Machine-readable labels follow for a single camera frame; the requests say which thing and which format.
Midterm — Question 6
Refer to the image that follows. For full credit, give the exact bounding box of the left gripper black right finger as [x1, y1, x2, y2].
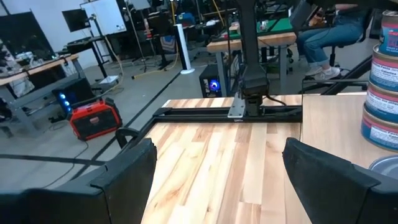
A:
[282, 137, 398, 224]

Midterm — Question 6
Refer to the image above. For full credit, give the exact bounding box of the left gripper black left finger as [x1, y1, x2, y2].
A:
[0, 138, 158, 224]

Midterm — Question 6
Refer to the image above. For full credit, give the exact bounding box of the silver green label tuna can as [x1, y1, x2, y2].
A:
[368, 154, 398, 181]

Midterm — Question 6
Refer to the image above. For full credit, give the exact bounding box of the gold lid blue label can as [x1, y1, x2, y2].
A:
[378, 9, 398, 57]
[369, 43, 398, 93]
[364, 82, 398, 124]
[360, 104, 398, 152]

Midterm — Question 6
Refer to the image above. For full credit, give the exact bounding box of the red and black equipment box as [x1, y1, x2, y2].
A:
[67, 98, 124, 141]

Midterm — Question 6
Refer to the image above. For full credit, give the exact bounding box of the black computer tower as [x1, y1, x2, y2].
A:
[51, 77, 96, 114]
[198, 64, 223, 98]

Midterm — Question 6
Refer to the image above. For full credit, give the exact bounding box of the white flat box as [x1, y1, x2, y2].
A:
[98, 75, 120, 86]

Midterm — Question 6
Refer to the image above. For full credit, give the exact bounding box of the black desk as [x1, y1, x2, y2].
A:
[66, 36, 109, 78]

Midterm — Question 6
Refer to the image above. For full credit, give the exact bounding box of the white tower fan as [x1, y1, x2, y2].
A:
[174, 24, 196, 75]

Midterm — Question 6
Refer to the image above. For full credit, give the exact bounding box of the person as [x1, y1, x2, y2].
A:
[295, 2, 373, 81]

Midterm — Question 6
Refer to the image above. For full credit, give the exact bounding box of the black office chair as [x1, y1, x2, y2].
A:
[328, 7, 376, 68]

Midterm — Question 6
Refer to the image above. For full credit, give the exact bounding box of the whiteboard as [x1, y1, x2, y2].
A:
[80, 0, 127, 36]

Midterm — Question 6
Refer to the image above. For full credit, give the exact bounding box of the black monitor on stand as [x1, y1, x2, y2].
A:
[61, 8, 92, 33]

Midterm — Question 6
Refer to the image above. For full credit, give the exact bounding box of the black partition panel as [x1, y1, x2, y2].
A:
[0, 11, 57, 62]

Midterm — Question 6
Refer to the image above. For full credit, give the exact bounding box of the black aluminium table frame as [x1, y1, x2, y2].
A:
[114, 104, 304, 156]

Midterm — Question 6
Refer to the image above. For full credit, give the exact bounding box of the yellow floor cable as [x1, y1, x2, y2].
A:
[130, 0, 181, 80]

